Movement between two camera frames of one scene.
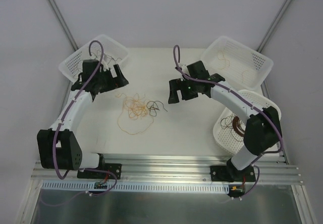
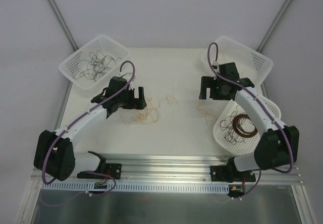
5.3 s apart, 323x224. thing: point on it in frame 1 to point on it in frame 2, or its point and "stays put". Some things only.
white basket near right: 229,129 stays put
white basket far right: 243,67 stays put
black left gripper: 115,77 to 137,103
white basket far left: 114,53 stays put
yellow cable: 133,133 to 207,113
